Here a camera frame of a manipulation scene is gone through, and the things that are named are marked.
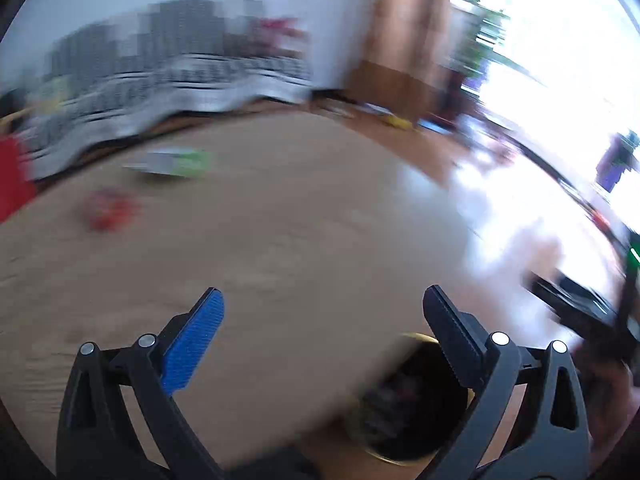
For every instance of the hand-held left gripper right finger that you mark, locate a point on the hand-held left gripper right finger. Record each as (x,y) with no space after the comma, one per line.
(452,332)

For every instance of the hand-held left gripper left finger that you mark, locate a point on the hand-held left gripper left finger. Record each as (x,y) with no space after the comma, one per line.
(192,340)

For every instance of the black bin with gold rim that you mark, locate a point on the black bin with gold rim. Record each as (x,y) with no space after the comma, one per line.
(410,410)

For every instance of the red snack wrapper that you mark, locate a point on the red snack wrapper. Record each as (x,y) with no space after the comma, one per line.
(110,210)

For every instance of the purple and green object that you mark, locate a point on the purple and green object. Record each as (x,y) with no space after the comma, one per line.
(620,165)

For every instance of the white and green carton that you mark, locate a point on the white and green carton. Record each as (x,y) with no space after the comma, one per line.
(172,162)

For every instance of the yellow toy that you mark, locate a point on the yellow toy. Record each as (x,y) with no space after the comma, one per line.
(398,123)

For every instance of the red cloth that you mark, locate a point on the red cloth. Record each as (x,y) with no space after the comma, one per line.
(15,180)

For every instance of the sofa with checkered cover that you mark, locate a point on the sofa with checkered cover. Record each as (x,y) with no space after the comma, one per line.
(165,75)

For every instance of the brown curtain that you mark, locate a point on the brown curtain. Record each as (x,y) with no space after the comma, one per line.
(400,40)

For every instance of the green houseplant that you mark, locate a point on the green houseplant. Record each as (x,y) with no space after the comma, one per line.
(480,35)

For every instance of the pink pillow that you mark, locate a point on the pink pillow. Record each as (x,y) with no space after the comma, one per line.
(277,35)

